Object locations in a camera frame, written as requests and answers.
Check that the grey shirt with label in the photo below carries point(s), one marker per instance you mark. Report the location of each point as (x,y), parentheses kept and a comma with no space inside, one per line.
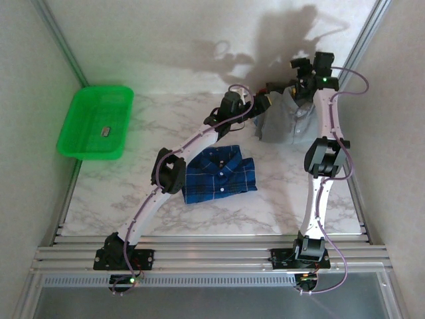
(289,126)

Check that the blue plaid long sleeve shirt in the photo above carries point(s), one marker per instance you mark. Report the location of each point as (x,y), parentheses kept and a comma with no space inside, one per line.
(216,179)

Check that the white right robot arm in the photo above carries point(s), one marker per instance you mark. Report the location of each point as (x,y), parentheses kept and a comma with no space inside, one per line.
(328,113)

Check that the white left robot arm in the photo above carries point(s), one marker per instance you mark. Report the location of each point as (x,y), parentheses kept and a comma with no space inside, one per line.
(149,206)

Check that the red and dark folded shirt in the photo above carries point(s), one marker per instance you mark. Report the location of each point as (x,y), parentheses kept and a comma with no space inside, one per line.
(260,90)

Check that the dark olive folded shirt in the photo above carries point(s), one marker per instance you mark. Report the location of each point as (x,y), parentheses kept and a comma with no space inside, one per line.
(275,87)

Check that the small grey tag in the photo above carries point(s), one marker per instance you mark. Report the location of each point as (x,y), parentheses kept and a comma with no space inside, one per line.
(106,132)

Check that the green plastic basket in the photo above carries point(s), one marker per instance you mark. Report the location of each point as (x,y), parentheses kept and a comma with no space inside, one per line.
(83,109)

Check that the aluminium corner post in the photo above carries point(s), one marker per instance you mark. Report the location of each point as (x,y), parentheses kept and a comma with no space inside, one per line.
(59,40)
(362,36)

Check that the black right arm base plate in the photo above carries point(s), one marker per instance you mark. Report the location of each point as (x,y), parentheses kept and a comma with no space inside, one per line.
(277,259)

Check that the aluminium rail frame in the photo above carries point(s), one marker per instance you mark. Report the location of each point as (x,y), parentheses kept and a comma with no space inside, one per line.
(206,264)

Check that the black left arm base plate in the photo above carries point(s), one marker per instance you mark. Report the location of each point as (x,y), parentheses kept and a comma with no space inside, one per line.
(146,259)

